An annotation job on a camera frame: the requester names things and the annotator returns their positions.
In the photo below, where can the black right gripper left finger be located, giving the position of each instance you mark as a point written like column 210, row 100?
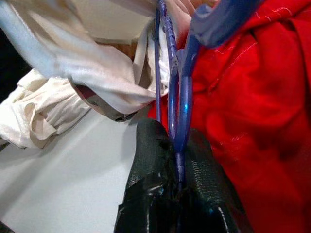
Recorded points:
column 150, row 170

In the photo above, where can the white shirt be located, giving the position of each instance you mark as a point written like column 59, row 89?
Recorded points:
column 36, row 116
column 97, row 72

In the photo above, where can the purple plastic hanger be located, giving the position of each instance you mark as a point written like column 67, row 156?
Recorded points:
column 185, row 97

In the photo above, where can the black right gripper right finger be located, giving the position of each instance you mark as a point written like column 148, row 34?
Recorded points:
column 206, row 189

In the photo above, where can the red garment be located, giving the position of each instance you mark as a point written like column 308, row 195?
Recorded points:
column 255, row 109

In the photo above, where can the white table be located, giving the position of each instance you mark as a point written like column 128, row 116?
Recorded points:
column 73, row 182

